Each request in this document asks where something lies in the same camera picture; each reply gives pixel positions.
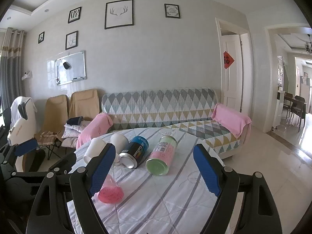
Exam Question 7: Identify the pink plastic cup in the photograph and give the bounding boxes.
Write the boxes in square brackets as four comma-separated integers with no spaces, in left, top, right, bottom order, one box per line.
[97,174,124,204]

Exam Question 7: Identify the left white paper cup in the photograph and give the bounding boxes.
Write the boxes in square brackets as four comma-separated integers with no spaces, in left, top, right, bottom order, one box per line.
[83,137,107,164]

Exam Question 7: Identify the white paper cup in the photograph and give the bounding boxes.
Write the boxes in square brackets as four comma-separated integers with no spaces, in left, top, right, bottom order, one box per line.
[110,133,129,163]
[83,137,107,164]

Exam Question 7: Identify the right white paper cup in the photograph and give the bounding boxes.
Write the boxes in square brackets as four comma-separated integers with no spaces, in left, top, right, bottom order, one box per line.
[110,133,129,163]

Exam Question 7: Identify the striped white tablecloth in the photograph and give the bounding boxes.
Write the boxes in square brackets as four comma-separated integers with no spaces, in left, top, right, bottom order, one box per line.
[66,126,244,234]

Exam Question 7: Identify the left tan folding chair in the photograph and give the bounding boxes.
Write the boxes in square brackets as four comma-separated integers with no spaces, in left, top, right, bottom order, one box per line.
[34,95,68,160]

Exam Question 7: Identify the tan folding chair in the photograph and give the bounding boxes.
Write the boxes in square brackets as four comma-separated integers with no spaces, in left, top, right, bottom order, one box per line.
[68,89,99,121]
[34,95,68,160]

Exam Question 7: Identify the black and blue can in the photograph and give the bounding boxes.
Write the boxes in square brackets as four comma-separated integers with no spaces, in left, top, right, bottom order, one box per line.
[119,136,149,169]

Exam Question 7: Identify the folded clothes pile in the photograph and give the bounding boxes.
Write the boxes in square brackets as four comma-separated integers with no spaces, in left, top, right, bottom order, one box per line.
[61,116,90,148]

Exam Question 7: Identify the left pink towel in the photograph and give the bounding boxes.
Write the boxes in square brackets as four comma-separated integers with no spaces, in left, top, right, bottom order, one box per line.
[76,113,113,149]

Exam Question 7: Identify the pink towel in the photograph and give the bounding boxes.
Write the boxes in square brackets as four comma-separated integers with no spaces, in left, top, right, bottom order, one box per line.
[76,113,113,149]
[211,103,252,139]

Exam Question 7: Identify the right pink towel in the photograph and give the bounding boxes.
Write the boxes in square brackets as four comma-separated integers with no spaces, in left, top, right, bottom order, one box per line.
[211,103,252,139]

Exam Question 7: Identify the pink and green can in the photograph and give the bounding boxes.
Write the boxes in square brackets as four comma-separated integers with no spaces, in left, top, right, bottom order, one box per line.
[145,135,177,176]

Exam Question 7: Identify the right tan folding chair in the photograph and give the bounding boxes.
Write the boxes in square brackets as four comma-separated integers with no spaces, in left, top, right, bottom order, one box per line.
[68,89,99,121]

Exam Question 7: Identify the diamond patterned sofa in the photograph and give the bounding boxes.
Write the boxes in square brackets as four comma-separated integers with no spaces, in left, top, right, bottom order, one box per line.
[102,88,243,159]

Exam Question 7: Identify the grey striped curtain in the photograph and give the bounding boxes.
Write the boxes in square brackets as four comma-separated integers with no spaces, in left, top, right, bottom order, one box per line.
[1,27,25,110]

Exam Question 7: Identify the white door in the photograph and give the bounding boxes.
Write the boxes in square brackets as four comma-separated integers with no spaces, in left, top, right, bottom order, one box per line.
[221,34,243,112]

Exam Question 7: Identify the dark dining chairs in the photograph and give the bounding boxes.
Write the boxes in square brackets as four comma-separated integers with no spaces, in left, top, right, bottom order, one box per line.
[284,92,306,131]

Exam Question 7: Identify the red door decoration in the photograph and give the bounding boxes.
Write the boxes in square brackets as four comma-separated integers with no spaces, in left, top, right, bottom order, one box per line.
[223,51,235,69]

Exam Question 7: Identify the wall whiteboard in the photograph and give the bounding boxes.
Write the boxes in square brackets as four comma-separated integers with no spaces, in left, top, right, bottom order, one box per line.
[55,51,87,85]

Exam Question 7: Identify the tiny left picture frame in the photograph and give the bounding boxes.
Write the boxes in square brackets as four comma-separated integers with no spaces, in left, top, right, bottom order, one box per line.
[38,32,45,44]

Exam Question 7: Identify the line drawing picture frame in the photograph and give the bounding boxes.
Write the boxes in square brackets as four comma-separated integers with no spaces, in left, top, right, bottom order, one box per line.
[65,31,78,50]

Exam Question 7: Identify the black white picture frame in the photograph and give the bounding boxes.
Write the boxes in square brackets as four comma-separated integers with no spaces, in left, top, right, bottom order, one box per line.
[68,6,82,24]

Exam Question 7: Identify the large antler picture frame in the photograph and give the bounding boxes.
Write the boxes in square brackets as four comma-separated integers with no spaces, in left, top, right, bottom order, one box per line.
[104,0,134,30]

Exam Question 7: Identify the small right picture frame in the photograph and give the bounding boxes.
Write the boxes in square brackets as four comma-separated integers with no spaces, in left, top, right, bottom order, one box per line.
[164,4,181,19]

